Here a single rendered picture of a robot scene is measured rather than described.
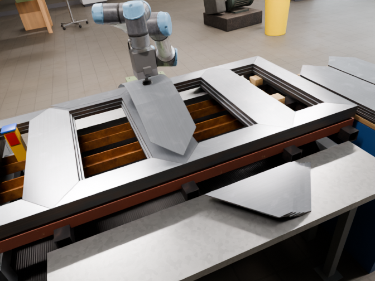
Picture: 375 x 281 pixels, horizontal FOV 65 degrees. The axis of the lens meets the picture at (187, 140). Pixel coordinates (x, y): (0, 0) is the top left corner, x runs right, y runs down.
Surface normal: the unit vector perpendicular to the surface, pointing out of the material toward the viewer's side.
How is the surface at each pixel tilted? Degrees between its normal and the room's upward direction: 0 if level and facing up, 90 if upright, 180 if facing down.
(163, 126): 30
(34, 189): 0
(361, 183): 0
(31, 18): 90
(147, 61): 90
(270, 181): 0
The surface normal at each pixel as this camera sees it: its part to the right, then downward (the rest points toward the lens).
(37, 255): -0.10, -0.81
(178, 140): 0.12, -0.44
